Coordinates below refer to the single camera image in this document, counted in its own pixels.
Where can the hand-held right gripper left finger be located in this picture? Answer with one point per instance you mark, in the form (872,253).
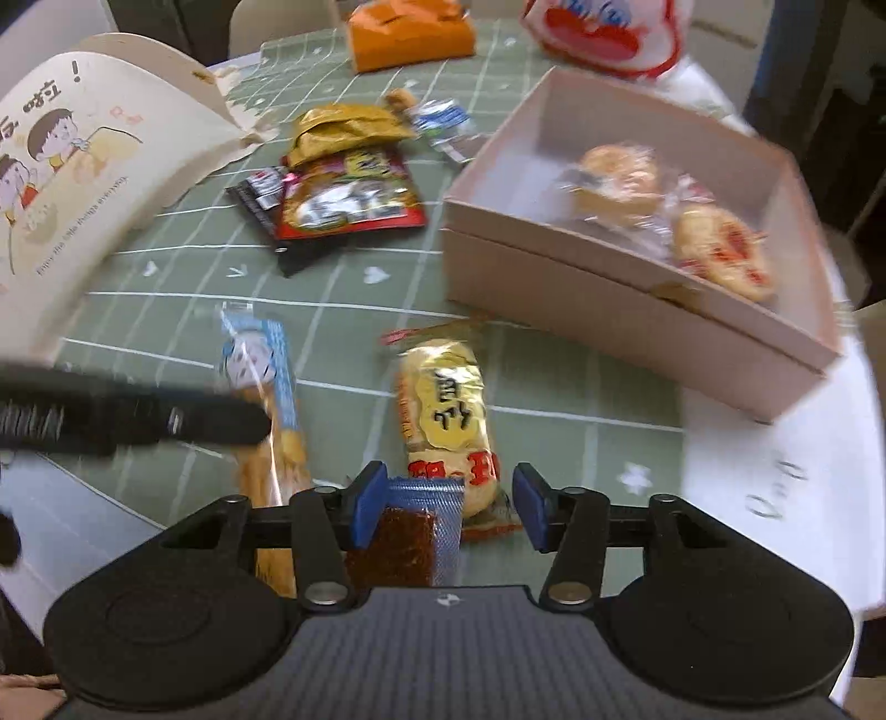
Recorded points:
(367,505)

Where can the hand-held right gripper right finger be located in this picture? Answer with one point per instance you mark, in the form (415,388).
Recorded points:
(529,509)

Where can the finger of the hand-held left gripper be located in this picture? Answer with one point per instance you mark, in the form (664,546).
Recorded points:
(207,419)

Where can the red spicy strip blue packet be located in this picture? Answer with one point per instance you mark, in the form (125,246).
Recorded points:
(408,536)

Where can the long blue bread stick packet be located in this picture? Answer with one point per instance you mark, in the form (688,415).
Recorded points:
(266,367)

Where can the yellow rice cracker packet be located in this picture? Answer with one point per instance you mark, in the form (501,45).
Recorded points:
(443,408)

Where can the black snack packet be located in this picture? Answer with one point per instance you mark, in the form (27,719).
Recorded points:
(259,201)

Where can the pink cardboard box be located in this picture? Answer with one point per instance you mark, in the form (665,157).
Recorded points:
(554,284)

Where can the red snack packet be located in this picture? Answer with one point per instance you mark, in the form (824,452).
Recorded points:
(346,197)

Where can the gold snack packet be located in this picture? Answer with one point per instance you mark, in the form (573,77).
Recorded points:
(339,131)

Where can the round rice cracker clear packet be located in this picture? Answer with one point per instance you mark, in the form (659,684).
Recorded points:
(616,180)
(723,253)

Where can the small blue white snack packet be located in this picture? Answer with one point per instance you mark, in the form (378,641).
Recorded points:
(443,124)

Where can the green checked tablecloth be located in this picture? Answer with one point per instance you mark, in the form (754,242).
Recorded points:
(346,311)

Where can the cream cartoon print paper box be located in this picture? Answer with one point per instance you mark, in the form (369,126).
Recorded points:
(104,173)

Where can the small brown snack packet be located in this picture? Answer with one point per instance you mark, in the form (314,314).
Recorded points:
(401,100)

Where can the orange tissue pouch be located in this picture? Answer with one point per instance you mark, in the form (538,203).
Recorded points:
(408,34)

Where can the red white rabbit bag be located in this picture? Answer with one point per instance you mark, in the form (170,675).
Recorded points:
(602,34)

